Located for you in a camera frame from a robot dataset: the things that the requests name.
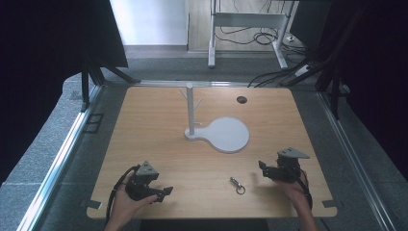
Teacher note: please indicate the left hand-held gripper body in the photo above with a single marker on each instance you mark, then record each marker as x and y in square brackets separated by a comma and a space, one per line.
[141, 184]

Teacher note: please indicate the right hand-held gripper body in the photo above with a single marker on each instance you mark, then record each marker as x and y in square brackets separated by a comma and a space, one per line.
[288, 168]

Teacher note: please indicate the person's right hand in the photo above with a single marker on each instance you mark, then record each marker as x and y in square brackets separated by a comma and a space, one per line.
[290, 191]

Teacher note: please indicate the person's left hand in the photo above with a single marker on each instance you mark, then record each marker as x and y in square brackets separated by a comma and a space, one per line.
[126, 205]

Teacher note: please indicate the white tree-shaped hanger stand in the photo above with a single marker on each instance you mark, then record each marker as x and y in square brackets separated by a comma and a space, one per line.
[226, 134]

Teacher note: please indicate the black tape strip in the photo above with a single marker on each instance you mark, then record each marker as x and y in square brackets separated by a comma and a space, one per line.
[329, 203]
[93, 204]

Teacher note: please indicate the black round table grommet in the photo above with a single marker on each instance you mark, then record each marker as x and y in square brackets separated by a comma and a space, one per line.
[242, 99]

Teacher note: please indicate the white power strip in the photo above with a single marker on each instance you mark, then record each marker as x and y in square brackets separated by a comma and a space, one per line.
[302, 70]

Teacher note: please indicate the black tripod stand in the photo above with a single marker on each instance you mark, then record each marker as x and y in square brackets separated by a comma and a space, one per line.
[93, 75]
[333, 80]

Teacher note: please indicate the dark curtain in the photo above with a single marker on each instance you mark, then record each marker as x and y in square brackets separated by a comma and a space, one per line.
[48, 64]
[378, 80]

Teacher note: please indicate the aluminium rail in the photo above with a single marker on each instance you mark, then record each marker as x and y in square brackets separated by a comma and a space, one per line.
[352, 154]
[192, 84]
[61, 160]

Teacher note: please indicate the white metal desk frame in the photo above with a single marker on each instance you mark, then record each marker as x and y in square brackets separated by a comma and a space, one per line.
[247, 20]

